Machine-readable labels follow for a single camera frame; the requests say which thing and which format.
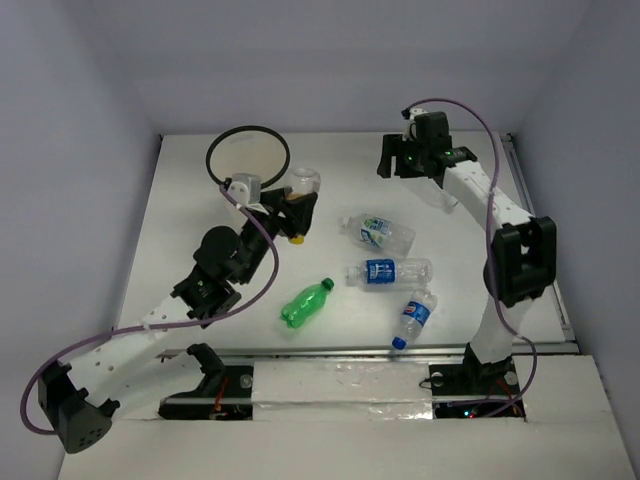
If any clear bottle dark blue label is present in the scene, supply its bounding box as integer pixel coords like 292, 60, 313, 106
345, 258, 433, 291

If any clear bottle blue cap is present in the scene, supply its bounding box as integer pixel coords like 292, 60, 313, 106
391, 288, 438, 351

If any aluminium rail front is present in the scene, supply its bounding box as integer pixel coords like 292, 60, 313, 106
154, 327, 579, 361

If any green plastic bottle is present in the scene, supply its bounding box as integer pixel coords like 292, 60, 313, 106
280, 278, 334, 329

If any aluminium rail right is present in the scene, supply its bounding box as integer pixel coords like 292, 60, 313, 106
501, 134, 576, 344

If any aluminium rail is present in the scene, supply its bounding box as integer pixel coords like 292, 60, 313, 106
154, 327, 579, 361
501, 134, 576, 344

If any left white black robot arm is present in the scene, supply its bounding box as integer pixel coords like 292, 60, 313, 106
26, 185, 318, 454

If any clear bottle green white label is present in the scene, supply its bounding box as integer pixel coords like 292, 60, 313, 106
339, 214, 416, 258

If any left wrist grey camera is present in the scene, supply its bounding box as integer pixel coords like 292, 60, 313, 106
226, 173, 261, 208

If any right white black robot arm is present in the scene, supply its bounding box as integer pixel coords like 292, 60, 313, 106
377, 107, 557, 397

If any white bin with black rim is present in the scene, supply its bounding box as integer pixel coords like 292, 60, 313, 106
205, 125, 291, 193

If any clear bottle yellow cap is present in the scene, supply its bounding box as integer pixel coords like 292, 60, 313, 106
287, 167, 321, 245

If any clear plastic bottle white cap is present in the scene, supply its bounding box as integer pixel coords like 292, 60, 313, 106
422, 179, 458, 214

